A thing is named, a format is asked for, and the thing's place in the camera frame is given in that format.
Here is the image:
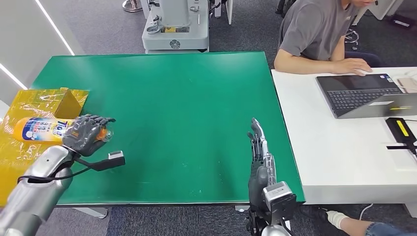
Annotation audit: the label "person's right hand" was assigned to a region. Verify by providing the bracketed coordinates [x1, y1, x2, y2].
[332, 59, 373, 76]

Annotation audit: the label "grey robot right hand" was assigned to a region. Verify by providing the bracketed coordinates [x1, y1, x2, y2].
[246, 118, 278, 212]

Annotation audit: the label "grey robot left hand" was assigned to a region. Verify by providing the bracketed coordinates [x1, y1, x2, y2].
[61, 114, 116, 158]

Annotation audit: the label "orange detergent bottle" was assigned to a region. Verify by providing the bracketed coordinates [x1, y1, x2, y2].
[13, 117, 115, 146]

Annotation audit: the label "dark office chair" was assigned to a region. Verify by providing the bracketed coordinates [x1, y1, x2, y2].
[345, 29, 383, 68]

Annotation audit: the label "dark grey laptop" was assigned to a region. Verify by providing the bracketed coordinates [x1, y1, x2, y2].
[315, 73, 417, 119]

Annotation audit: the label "person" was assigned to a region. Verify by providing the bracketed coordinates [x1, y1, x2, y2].
[273, 0, 391, 76]

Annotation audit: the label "pale pink flat pad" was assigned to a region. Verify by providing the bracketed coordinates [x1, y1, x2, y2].
[398, 77, 417, 94]

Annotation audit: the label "yellow film-wrapped cardboard box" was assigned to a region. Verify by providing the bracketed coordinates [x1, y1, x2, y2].
[0, 87, 89, 207]

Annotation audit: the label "white table foot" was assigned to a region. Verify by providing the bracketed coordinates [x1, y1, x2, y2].
[73, 207, 109, 219]

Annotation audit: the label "black device with yellow label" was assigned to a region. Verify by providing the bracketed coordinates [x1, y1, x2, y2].
[385, 117, 417, 159]

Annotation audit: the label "white desk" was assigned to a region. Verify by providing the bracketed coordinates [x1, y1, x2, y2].
[271, 66, 417, 219]

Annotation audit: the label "green table mat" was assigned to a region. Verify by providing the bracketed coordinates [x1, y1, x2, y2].
[32, 51, 306, 206]

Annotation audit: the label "person's leg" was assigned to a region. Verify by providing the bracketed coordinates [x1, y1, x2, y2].
[299, 206, 417, 236]

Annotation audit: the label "grey machine base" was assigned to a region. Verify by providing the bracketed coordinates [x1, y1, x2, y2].
[142, 0, 210, 55]

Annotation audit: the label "white furniture legs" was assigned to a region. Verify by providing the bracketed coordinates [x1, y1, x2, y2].
[214, 0, 234, 25]

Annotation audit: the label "chrome stand base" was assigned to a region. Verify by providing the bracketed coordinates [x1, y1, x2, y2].
[122, 0, 143, 13]

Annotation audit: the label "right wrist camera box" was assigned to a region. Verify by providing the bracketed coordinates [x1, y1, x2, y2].
[262, 181, 298, 225]

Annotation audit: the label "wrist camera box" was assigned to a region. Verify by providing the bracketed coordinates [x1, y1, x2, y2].
[92, 150, 126, 172]
[262, 181, 298, 225]

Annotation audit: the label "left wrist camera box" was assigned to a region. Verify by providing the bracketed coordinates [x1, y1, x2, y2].
[92, 150, 126, 172]

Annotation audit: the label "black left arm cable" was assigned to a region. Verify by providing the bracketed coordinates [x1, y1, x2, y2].
[18, 166, 94, 184]

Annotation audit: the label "white floor cable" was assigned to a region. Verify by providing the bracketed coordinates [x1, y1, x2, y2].
[358, 203, 373, 221]

